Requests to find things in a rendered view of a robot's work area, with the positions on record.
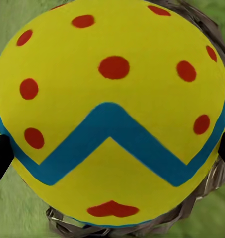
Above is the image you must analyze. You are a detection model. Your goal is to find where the wicker basket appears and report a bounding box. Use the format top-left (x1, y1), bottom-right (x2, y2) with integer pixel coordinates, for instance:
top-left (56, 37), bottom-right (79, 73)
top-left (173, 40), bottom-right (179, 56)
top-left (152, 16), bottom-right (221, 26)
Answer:
top-left (45, 0), bottom-right (225, 238)

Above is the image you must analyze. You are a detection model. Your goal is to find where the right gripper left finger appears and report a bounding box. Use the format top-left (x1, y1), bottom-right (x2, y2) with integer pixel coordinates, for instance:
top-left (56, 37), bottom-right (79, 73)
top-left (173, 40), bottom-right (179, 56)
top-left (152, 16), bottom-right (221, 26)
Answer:
top-left (0, 134), bottom-right (14, 180)

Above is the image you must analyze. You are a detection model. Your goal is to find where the easter egg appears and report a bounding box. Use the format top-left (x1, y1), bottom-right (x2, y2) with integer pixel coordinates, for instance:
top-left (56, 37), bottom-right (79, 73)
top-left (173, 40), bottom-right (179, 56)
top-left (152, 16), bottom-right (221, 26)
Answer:
top-left (0, 0), bottom-right (225, 228)

